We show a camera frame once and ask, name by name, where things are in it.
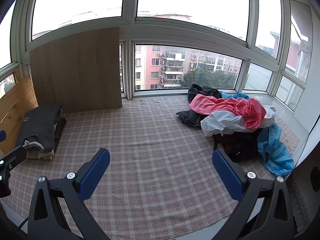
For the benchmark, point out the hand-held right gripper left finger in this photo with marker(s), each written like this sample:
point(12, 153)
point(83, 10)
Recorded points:
point(96, 175)

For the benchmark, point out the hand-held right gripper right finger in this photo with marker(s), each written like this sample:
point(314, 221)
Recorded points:
point(226, 177)

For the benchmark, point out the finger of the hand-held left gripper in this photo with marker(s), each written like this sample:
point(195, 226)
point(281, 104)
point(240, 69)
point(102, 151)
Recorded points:
point(13, 156)
point(2, 134)

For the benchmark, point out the navy blue shirt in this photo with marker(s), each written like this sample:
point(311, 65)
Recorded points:
point(246, 153)

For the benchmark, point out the beige folded garment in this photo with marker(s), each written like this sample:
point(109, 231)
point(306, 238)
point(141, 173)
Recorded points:
point(40, 155)

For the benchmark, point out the pine slat panel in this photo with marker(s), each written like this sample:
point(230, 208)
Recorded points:
point(15, 105)

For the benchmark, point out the dark grey folded garment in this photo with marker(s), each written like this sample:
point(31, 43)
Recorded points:
point(37, 127)

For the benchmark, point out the brown folded garment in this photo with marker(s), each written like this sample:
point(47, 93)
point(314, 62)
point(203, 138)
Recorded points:
point(60, 130)

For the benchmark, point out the white shirt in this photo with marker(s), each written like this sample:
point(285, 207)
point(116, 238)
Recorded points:
point(225, 123)

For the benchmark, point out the light blue garment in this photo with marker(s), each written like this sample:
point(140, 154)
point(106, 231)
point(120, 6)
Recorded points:
point(275, 152)

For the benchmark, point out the pink plaid blanket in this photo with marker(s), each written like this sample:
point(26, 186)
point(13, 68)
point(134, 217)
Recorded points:
point(150, 142)

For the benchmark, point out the pink garment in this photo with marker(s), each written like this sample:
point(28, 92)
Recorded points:
point(225, 105)

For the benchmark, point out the white lace cloth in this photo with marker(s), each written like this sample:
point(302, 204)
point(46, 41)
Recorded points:
point(297, 205)

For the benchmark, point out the black jacket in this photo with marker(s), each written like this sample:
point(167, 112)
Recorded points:
point(198, 91)

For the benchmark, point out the plywood board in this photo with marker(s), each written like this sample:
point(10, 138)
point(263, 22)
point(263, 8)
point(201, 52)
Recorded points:
point(77, 72)

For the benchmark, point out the green trees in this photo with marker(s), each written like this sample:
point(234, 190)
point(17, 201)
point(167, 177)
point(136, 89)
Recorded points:
point(210, 78)

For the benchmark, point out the apartment buildings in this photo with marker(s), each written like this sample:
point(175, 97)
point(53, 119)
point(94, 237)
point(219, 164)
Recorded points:
point(150, 62)

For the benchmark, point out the dark wall sticker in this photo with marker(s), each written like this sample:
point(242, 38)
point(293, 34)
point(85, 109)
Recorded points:
point(315, 178)

